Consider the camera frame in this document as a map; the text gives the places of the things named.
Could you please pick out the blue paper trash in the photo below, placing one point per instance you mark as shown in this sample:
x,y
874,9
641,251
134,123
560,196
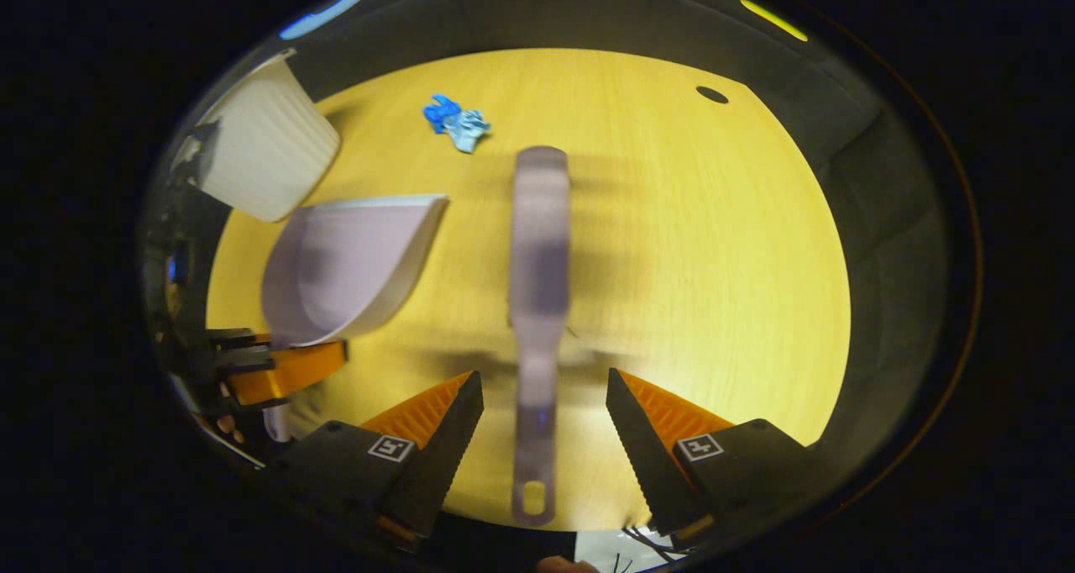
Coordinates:
x,y
458,123

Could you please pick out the white ribbed garbage bin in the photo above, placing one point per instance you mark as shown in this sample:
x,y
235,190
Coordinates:
x,y
269,144

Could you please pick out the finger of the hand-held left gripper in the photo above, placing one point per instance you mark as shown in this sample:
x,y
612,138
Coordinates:
x,y
235,350
285,371

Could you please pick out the lilac plastic dustpan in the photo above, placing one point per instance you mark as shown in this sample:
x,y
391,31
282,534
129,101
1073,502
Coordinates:
x,y
344,262

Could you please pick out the small lilac broom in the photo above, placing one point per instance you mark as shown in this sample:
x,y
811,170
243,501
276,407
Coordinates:
x,y
542,304

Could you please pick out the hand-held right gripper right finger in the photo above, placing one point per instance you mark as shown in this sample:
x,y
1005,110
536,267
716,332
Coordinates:
x,y
642,455

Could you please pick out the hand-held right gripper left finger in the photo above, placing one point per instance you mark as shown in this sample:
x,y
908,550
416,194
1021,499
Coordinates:
x,y
441,464

